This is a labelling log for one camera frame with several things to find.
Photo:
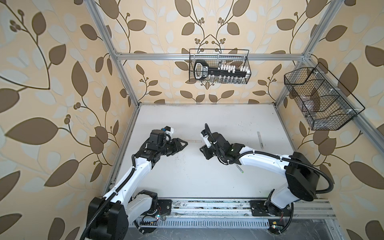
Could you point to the white marker pink tip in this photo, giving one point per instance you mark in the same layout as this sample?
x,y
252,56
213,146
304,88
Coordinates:
x,y
261,140

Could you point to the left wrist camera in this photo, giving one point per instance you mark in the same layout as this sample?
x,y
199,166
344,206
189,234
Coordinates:
x,y
168,130

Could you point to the back wire basket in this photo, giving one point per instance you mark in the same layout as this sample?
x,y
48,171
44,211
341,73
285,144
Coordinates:
x,y
238,57

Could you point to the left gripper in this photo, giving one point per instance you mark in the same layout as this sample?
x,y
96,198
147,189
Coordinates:
x,y
173,142

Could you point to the side wire basket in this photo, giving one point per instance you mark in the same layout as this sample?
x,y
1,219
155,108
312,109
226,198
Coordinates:
x,y
326,103

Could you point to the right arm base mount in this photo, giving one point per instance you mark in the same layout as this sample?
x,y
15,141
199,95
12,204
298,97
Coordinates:
x,y
259,208

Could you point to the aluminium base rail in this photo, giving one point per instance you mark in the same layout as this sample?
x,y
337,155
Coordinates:
x,y
318,209

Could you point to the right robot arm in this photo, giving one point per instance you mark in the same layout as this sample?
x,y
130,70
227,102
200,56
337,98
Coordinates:
x,y
302,181

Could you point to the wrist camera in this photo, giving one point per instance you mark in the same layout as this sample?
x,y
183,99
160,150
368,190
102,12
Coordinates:
x,y
168,130
207,138

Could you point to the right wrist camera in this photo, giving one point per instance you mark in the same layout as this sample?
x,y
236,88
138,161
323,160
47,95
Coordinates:
x,y
207,138

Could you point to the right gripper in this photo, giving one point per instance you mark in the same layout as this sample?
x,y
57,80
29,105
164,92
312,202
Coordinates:
x,y
204,151

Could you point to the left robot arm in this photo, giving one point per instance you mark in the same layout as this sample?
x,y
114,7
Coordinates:
x,y
110,216

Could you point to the black white tool in basket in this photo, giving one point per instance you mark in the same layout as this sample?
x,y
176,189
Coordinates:
x,y
202,70

